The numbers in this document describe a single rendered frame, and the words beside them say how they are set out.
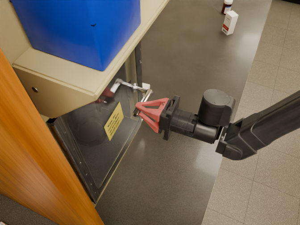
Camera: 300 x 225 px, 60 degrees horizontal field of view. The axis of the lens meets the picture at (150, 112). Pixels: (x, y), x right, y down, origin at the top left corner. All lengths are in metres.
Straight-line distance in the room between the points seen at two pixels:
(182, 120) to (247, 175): 1.42
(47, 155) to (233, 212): 1.64
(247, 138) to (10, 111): 0.46
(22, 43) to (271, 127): 0.45
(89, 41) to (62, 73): 0.06
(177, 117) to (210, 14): 0.93
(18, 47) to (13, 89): 0.13
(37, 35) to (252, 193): 1.77
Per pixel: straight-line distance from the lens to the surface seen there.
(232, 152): 0.59
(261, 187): 1.98
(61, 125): 0.45
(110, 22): 0.28
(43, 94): 0.35
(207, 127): 0.60
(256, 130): 0.56
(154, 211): 0.81
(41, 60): 0.33
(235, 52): 1.25
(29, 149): 0.27
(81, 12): 0.26
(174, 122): 0.60
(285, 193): 2.03
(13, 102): 0.23
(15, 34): 0.34
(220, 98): 0.56
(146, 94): 0.67
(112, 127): 0.65
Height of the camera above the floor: 1.72
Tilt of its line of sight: 54 degrees down
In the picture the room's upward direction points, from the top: straight up
